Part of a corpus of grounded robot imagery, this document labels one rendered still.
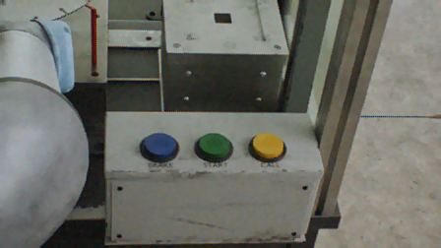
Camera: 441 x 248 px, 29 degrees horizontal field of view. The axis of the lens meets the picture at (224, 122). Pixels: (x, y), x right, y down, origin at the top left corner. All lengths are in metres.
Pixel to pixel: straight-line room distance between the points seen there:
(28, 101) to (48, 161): 0.04
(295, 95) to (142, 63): 0.33
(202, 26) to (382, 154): 1.25
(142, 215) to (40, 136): 0.65
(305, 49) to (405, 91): 1.53
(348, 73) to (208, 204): 0.25
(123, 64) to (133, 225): 0.37
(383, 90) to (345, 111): 1.55
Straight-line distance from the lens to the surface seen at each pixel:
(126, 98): 1.37
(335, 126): 1.12
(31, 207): 0.47
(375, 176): 2.38
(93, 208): 1.22
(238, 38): 1.28
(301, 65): 1.18
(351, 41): 1.02
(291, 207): 1.15
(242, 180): 1.10
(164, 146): 1.08
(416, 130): 2.56
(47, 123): 0.50
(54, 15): 1.22
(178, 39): 1.25
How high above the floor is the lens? 1.68
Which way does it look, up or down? 44 degrees down
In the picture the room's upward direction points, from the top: 8 degrees clockwise
